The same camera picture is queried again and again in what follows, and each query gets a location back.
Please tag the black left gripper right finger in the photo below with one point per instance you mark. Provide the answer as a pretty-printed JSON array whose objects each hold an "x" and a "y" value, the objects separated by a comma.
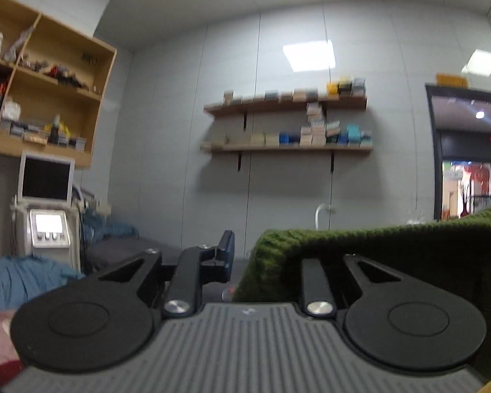
[{"x": 398, "y": 321}]

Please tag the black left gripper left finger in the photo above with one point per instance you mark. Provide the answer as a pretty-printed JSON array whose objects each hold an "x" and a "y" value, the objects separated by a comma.
[{"x": 108, "y": 317}]

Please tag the green knitted sweater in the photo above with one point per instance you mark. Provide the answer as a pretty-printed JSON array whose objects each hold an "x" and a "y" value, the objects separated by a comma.
[{"x": 453, "y": 255}]

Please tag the dark grey treatment bed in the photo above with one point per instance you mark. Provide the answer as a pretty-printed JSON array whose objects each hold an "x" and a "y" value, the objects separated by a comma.
[{"x": 114, "y": 250}]

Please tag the blue crumpled cloth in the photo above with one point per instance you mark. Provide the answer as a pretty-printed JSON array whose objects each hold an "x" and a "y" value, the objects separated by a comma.
[{"x": 24, "y": 278}]

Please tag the dark red garment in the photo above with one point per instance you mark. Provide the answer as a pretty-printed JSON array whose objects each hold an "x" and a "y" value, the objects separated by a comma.
[{"x": 10, "y": 370}]

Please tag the white medical monitor machine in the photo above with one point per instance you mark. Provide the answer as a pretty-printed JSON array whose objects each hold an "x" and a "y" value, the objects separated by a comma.
[{"x": 45, "y": 223}]

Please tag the black framed doorway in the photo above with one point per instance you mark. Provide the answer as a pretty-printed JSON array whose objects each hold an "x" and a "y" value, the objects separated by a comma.
[{"x": 472, "y": 144}]

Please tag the upper wooden wall shelf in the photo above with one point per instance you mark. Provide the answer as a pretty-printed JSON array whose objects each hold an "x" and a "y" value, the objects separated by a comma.
[{"x": 345, "y": 94}]

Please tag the wooden wall cabinet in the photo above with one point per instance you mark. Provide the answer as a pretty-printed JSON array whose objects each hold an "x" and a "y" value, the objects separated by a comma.
[{"x": 56, "y": 72}]

